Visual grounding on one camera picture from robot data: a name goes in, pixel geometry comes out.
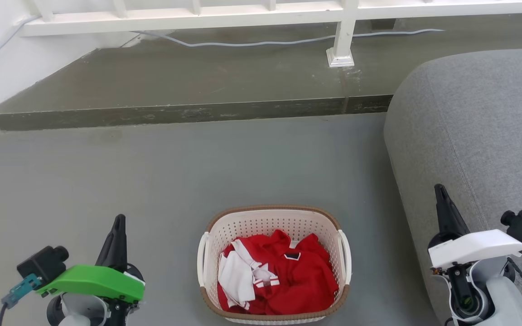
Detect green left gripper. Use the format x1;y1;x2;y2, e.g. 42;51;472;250
36;214;146;304

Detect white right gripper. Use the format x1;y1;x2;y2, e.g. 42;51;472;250
427;183;522;271

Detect cream perforated plastic laundry basket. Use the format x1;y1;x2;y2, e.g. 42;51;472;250
197;205;352;325

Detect grey fabric sofa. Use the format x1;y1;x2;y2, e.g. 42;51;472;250
383;48;522;326

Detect white garment with red stripes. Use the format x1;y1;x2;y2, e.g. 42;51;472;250
218;239;280;309

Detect red polo shirt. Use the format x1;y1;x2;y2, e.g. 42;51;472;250
217;230;339;316

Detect raised grey concrete ledge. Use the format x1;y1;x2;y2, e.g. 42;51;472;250
0;13;522;132

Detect white metal railing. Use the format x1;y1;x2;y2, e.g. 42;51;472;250
19;0;522;68

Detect thin light grey cable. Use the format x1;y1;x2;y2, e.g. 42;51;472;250
0;16;445;71

